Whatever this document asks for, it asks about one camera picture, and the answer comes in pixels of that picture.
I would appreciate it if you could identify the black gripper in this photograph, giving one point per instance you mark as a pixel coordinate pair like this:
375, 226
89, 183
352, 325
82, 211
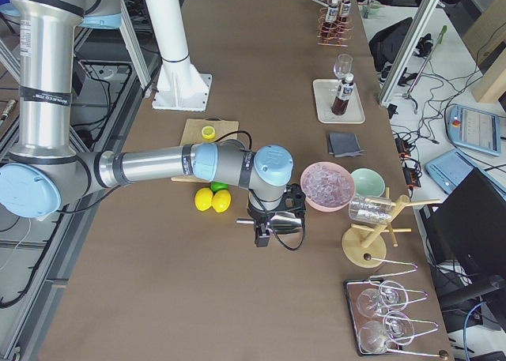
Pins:
258, 217

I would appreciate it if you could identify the tea bottle white cap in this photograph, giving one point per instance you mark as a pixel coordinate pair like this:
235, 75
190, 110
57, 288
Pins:
343, 94

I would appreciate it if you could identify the copper wire bottle basket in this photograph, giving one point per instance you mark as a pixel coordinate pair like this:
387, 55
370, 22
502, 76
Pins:
334, 30

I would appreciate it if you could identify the steel ice scoop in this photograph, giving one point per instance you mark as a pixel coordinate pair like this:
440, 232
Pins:
282, 223

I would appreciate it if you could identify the pink bowl with ice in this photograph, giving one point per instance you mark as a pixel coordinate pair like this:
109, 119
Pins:
327, 186

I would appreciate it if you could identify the grey folded cloth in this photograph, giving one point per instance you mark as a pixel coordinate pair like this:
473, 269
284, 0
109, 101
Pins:
343, 144

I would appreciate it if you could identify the mint green bowl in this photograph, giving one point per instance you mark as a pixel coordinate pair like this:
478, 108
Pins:
368, 182

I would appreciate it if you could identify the green lime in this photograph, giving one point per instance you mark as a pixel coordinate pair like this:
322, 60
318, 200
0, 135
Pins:
218, 186

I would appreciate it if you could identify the wooden glass drying stand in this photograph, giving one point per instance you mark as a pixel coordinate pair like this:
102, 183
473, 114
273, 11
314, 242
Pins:
363, 244

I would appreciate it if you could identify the clear glass tumbler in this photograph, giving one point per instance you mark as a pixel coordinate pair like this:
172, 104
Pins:
371, 210

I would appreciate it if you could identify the whole yellow lemon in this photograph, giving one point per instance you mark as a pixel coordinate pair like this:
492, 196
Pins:
203, 199

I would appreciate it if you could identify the half lemon slice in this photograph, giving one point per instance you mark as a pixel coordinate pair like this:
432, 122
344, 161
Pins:
208, 133

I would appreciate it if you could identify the cream rabbit tray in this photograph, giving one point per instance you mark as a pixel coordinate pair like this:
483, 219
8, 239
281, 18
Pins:
324, 91

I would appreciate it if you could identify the bamboo cutting board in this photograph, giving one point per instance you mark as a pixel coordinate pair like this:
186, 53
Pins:
192, 134

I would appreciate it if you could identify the upside-down wine glass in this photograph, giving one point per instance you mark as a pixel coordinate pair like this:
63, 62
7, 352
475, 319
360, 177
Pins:
393, 332
382, 299

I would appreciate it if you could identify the clear wine glass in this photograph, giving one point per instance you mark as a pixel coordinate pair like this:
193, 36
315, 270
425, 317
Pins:
342, 65

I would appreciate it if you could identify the black computer monitor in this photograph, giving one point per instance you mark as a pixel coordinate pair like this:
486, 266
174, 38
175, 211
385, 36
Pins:
469, 227

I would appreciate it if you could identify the blue teach pendant tablet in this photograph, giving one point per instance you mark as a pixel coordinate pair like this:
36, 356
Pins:
474, 129

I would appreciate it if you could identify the black tray wire glass rack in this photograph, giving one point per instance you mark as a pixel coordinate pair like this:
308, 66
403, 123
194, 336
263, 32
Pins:
421, 327

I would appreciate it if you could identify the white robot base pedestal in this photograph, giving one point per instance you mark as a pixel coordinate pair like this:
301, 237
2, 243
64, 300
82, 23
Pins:
180, 86

